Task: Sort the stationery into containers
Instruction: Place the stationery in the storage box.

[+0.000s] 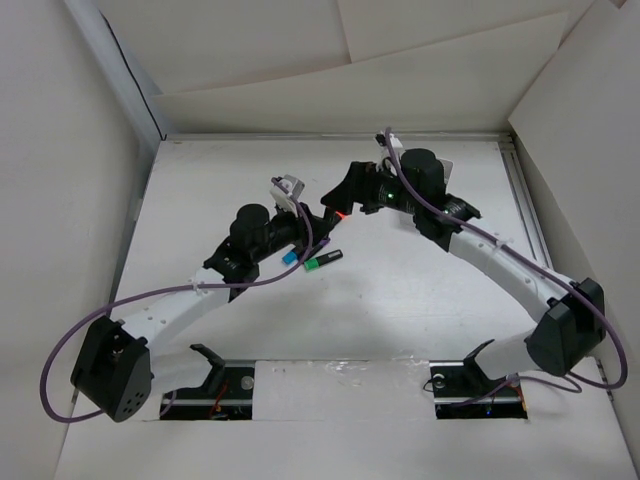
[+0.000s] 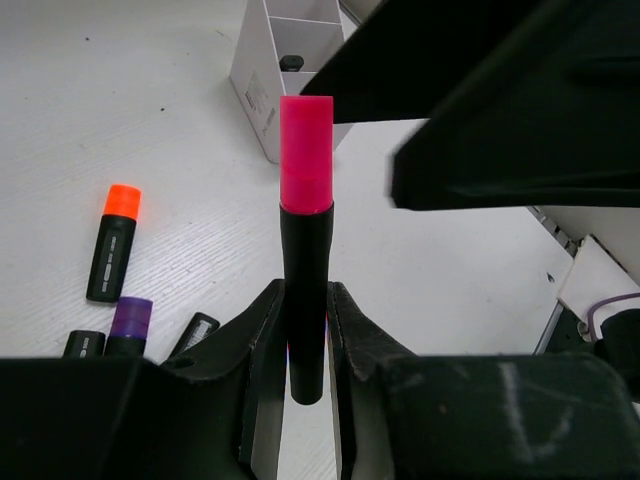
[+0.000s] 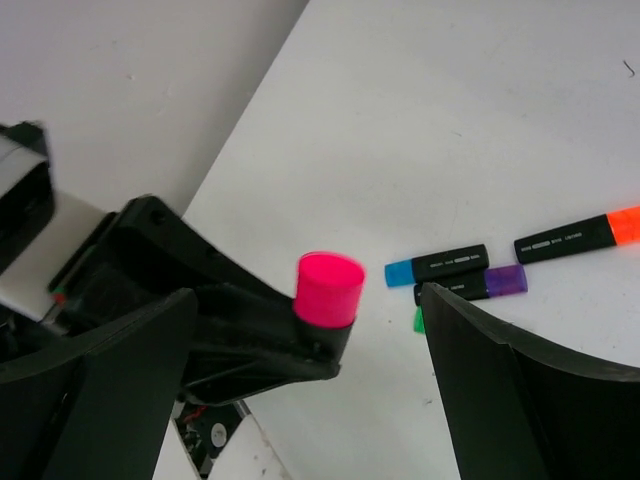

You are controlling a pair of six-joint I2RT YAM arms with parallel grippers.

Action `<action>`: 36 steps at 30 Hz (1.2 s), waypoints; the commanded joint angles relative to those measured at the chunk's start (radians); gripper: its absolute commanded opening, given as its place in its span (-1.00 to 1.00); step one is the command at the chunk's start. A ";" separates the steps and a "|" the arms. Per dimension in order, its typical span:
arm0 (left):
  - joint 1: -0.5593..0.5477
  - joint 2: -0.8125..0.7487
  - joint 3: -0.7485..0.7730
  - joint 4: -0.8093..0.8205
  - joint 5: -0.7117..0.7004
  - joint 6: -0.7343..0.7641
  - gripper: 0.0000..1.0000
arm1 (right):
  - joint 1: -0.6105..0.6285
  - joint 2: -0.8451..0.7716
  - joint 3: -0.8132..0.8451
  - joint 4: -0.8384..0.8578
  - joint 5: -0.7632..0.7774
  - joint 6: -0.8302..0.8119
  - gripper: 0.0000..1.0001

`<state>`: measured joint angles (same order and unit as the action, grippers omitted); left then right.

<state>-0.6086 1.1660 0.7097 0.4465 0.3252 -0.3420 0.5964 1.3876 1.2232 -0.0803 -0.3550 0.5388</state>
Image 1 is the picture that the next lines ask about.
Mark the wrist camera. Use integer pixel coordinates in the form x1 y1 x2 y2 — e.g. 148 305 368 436
270 175 305 215
374 129 404 171

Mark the blue highlighter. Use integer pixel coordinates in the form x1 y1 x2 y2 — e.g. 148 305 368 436
282 251 298 265

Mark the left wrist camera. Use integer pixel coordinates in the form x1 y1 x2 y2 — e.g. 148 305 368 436
270 175 305 215

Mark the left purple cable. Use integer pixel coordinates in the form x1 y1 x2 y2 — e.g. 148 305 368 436
39 177 315 424

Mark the white divided container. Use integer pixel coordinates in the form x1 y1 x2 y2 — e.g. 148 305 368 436
440 159 454 184

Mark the aluminium table rail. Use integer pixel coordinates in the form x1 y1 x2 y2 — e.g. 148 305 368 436
497 132 584 281

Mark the green highlighter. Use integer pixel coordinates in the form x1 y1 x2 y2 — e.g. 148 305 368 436
304 250 344 272

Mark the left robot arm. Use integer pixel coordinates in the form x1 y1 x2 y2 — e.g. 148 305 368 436
71 204 340 422

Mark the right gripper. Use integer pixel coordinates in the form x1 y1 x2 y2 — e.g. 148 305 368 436
321 160 423 216

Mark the purple cable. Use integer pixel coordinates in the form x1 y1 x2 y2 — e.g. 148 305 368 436
39 177 315 424
382 127 626 409

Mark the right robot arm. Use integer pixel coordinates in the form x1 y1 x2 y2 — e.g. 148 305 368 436
321 147 606 396

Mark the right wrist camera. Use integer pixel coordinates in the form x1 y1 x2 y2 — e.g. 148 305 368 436
374 129 404 171

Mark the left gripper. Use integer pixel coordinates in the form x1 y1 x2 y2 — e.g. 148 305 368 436
252 199 332 264

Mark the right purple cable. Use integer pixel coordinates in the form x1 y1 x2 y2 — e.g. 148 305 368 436
382 127 626 409

